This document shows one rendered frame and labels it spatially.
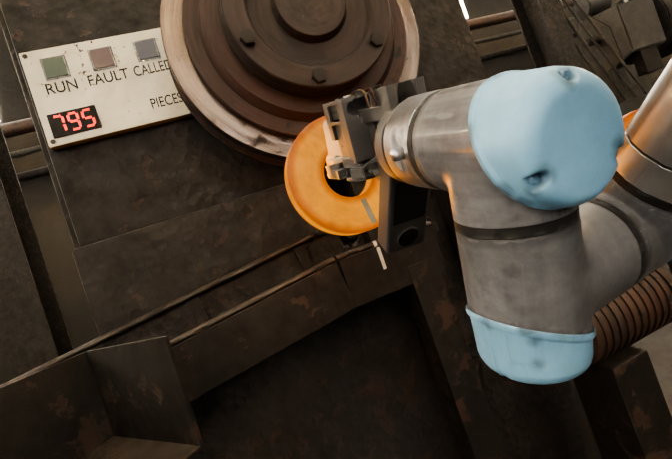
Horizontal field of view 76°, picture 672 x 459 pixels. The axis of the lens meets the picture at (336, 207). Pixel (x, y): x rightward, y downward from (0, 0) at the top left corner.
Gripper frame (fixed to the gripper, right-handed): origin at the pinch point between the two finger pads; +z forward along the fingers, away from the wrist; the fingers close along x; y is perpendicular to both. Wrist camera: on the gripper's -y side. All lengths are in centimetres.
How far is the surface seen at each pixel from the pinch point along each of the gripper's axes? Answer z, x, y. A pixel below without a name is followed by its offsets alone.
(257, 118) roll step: 21.6, 4.6, 8.1
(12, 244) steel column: 278, 133, -23
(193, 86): 25.5, 12.5, 15.8
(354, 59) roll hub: 15.9, -12.5, 13.0
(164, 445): -6.4, 29.3, -22.1
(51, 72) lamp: 41, 34, 26
